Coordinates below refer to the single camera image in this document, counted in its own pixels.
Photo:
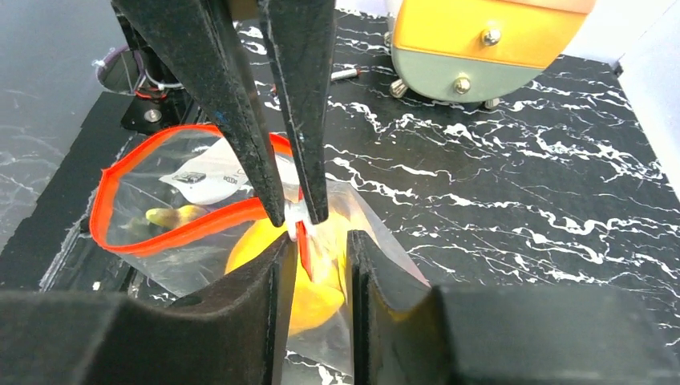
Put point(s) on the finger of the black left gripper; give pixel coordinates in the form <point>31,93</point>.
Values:
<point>299,38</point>
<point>196,40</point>

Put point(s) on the yellow toy bell pepper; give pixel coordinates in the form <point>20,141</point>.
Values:
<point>317,296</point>

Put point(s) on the white cylinder orange lid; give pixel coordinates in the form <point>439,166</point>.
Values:
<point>476,51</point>

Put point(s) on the clear orange zip top bag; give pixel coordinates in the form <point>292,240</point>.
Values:
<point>194,164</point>

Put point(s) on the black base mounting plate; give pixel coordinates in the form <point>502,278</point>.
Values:
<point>160,101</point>

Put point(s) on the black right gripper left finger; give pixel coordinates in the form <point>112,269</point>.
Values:
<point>233,331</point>

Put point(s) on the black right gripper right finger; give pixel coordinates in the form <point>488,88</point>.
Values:
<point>405,332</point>

